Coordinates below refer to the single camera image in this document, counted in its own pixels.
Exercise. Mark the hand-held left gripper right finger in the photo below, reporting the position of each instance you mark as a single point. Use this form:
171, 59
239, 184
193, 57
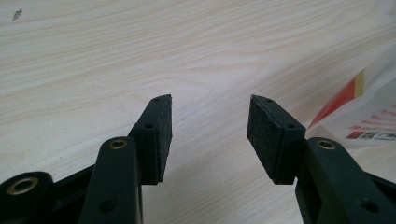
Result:
274, 140

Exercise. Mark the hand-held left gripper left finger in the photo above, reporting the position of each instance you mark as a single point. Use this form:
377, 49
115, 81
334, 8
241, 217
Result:
149, 149

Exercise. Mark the clear red white plastic bag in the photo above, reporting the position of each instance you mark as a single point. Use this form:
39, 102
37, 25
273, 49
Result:
370, 112

